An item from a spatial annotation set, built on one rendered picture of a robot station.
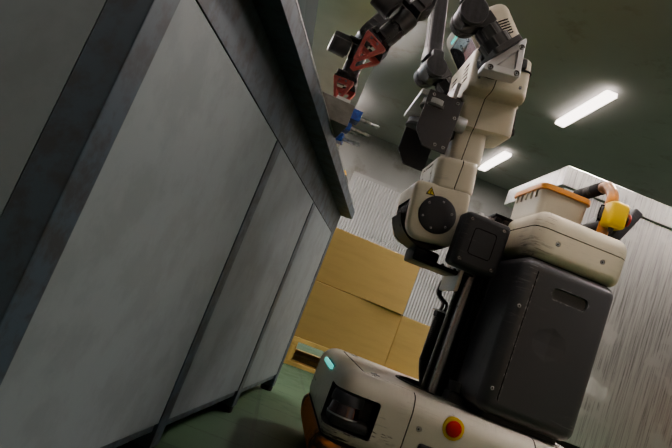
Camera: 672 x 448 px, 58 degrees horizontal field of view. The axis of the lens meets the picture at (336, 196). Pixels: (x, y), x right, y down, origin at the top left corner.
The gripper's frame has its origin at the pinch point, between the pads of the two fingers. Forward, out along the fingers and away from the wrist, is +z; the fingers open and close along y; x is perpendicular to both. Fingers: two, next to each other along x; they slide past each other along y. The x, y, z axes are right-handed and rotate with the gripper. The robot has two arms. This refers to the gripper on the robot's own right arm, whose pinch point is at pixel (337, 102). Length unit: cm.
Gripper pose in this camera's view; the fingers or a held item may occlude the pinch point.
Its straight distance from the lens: 197.0
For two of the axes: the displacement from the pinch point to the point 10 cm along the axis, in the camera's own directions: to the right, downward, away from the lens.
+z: -3.8, 9.1, -1.7
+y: -0.7, -2.1, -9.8
